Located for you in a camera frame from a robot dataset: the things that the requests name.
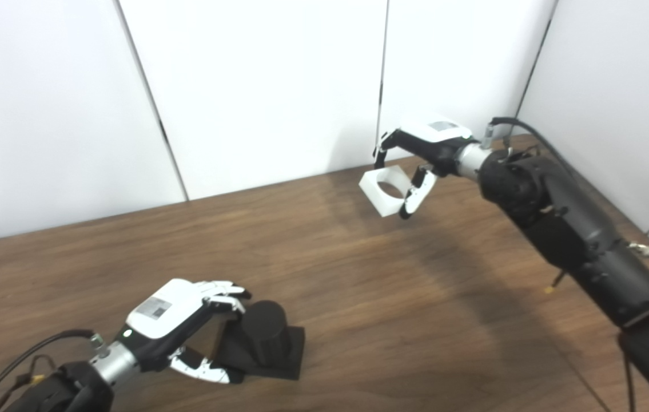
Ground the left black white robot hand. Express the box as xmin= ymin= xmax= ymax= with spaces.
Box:
xmin=116 ymin=279 xmax=252 ymax=385

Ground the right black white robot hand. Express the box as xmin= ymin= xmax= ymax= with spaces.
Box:
xmin=373 ymin=117 xmax=473 ymax=220

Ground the white square piece with hole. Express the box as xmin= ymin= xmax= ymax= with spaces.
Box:
xmin=359 ymin=165 xmax=419 ymax=218

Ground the black peg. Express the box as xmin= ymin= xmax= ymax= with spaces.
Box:
xmin=213 ymin=300 xmax=306 ymax=381

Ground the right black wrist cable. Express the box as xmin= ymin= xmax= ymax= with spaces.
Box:
xmin=484 ymin=117 xmax=582 ymax=178

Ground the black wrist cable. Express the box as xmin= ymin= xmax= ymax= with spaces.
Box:
xmin=484 ymin=117 xmax=582 ymax=178
xmin=0 ymin=329 xmax=107 ymax=412

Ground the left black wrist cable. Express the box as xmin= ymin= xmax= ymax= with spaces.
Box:
xmin=0 ymin=329 xmax=107 ymax=412

